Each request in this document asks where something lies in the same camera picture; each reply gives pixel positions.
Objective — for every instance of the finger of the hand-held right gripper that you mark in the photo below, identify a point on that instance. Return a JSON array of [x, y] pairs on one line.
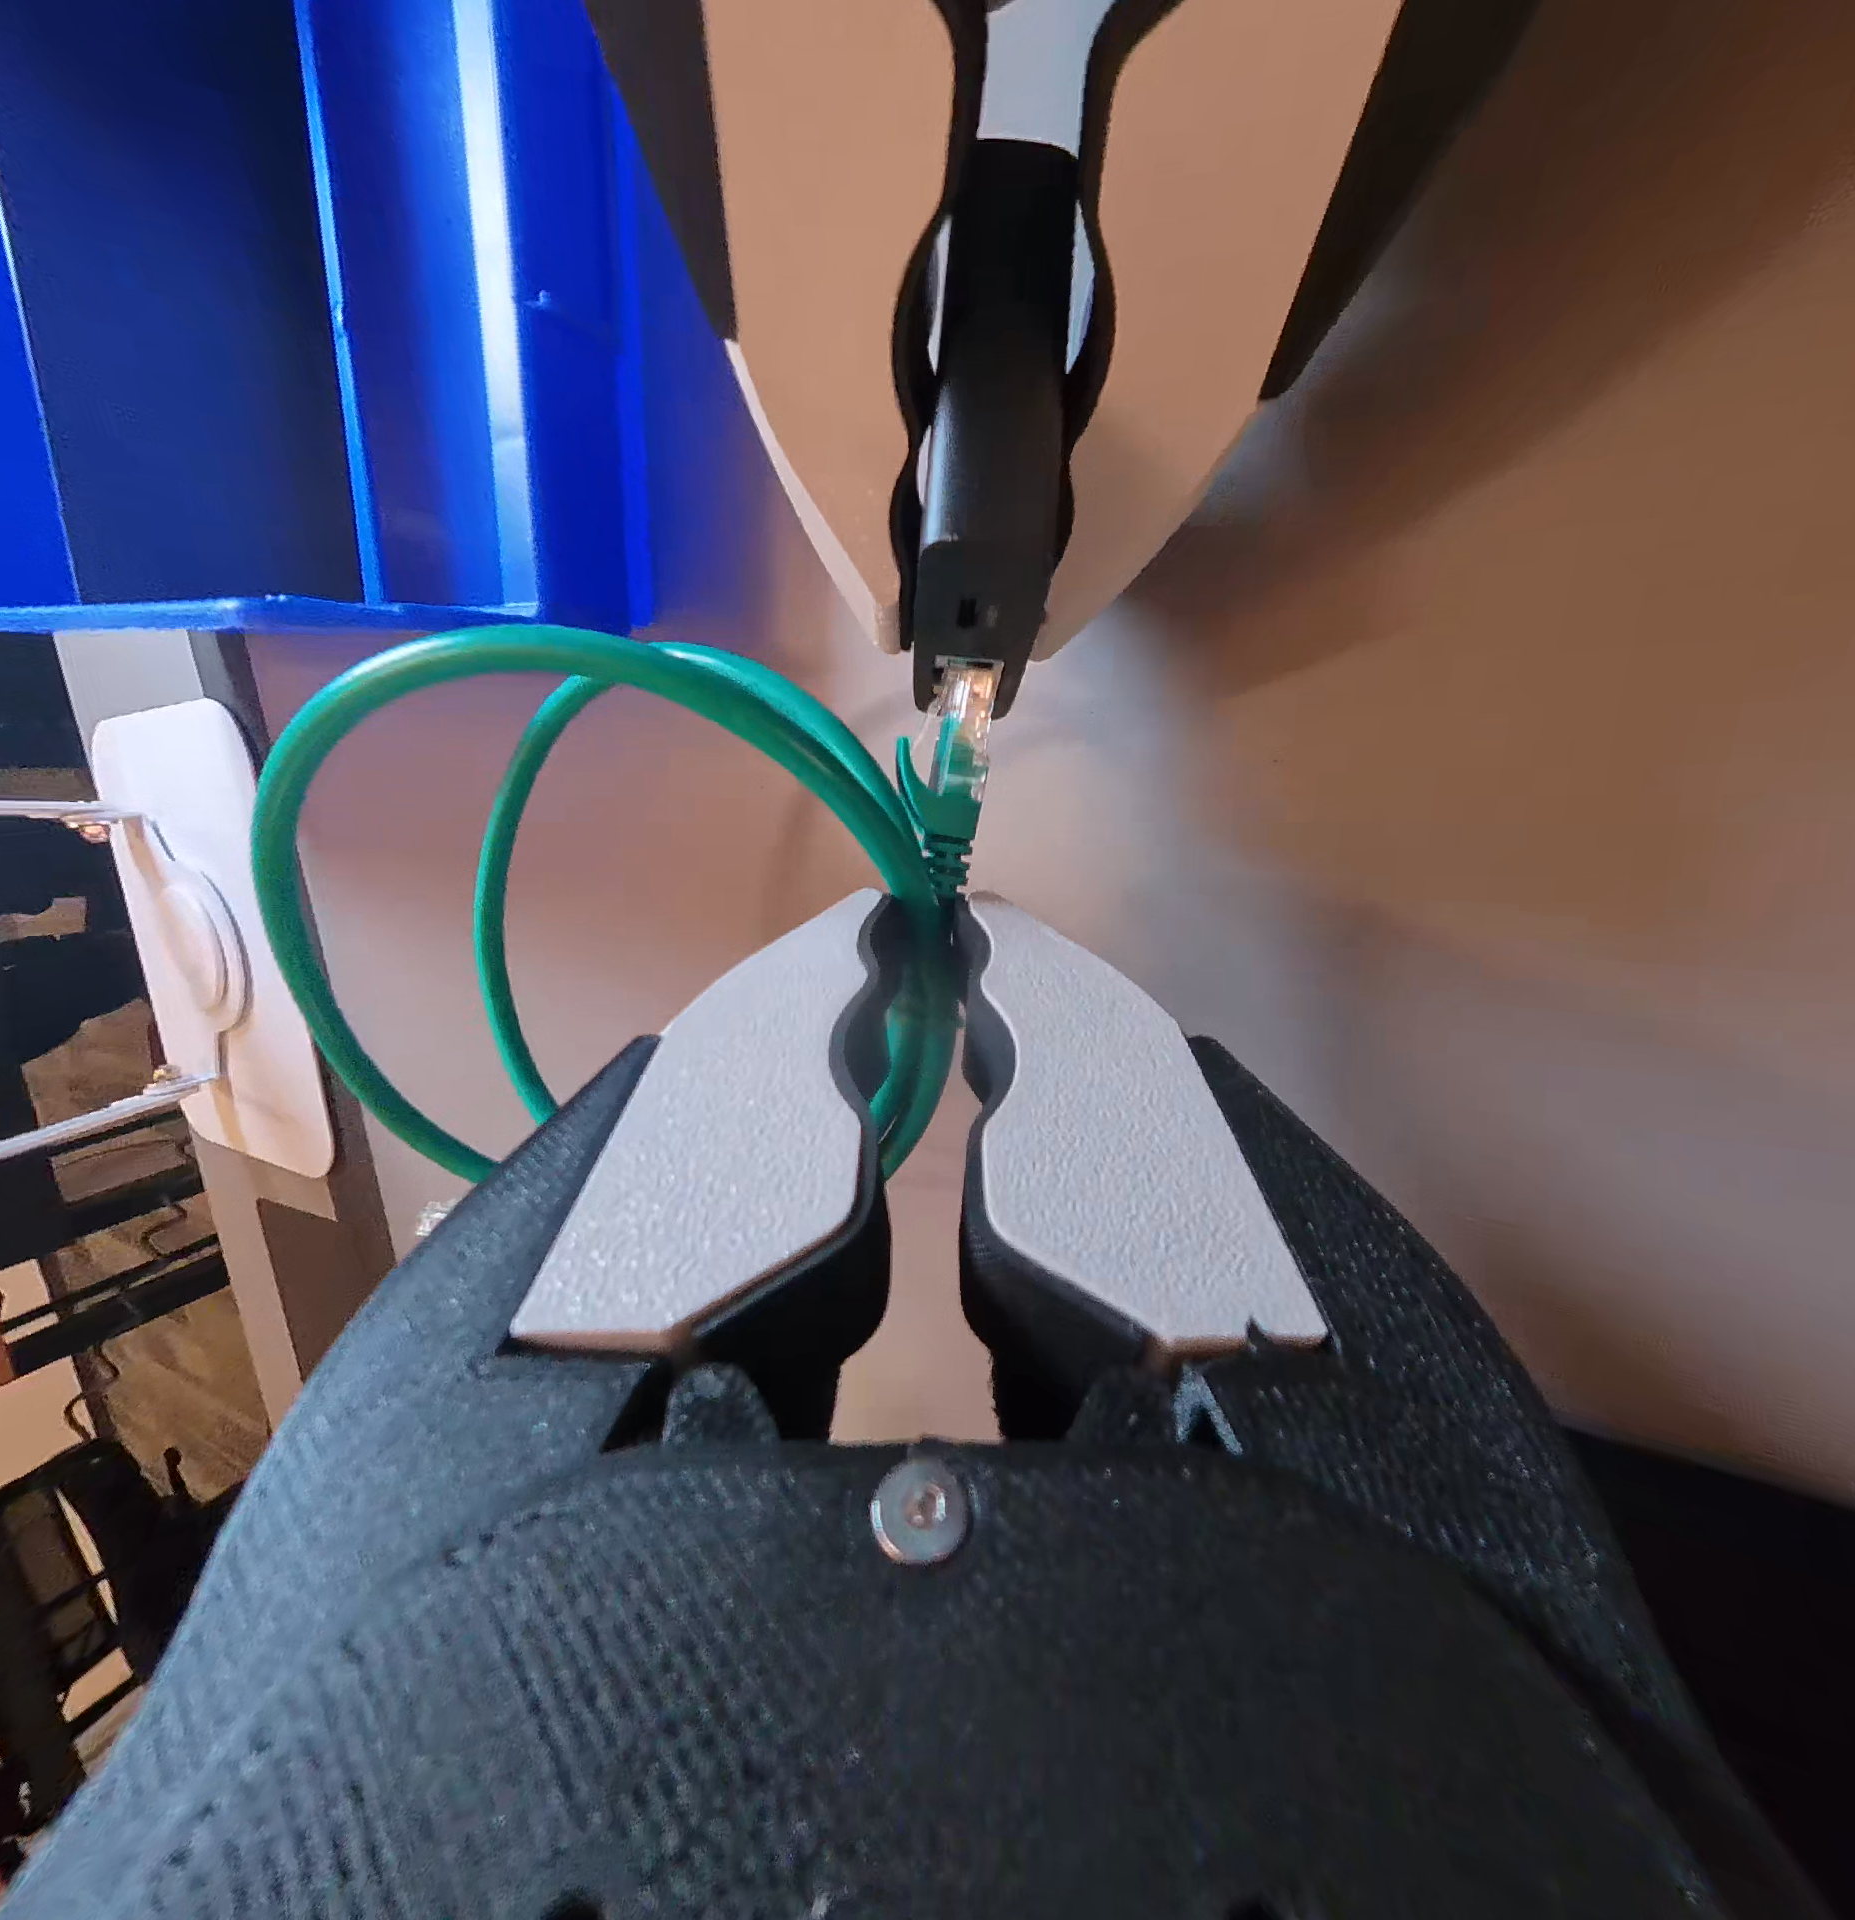
[[821, 227], [1213, 227]]

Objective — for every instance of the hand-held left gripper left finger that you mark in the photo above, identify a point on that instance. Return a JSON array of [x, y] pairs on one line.
[[731, 1141]]

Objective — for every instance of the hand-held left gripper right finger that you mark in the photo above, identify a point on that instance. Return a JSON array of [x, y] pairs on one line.
[[1121, 1156]]

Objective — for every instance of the dark ethernet port hub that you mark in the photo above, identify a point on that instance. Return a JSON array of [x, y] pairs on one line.
[[1002, 376]]

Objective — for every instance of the grey table leg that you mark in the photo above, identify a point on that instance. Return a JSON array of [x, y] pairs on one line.
[[312, 1275]]

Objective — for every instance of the blue plastic bin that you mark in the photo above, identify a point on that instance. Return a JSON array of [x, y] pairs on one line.
[[193, 302]]

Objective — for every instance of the black wheeled chair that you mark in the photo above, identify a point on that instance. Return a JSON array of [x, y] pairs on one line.
[[57, 1620]]

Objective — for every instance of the white plastic mount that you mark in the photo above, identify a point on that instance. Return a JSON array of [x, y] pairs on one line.
[[193, 932]]

